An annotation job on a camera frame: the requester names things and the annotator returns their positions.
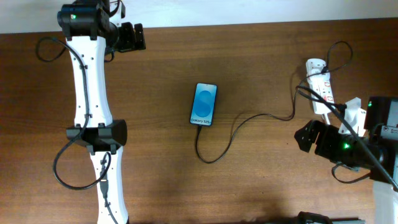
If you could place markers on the white power strip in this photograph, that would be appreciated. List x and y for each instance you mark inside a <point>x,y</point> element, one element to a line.
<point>322,86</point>

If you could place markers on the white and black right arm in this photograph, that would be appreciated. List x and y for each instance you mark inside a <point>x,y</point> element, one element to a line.
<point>377,128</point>

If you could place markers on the white charger plug adapter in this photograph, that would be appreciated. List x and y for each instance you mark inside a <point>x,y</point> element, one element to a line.
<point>314,68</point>

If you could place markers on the blue Galaxy smartphone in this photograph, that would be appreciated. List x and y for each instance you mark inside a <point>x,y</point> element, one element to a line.
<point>203,104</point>

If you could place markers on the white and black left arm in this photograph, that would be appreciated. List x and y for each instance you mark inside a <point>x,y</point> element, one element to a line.
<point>93,30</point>

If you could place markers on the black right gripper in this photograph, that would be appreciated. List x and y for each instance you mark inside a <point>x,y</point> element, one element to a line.
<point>326,136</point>

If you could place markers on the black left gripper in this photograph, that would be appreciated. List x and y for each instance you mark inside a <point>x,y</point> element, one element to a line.
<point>130,43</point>

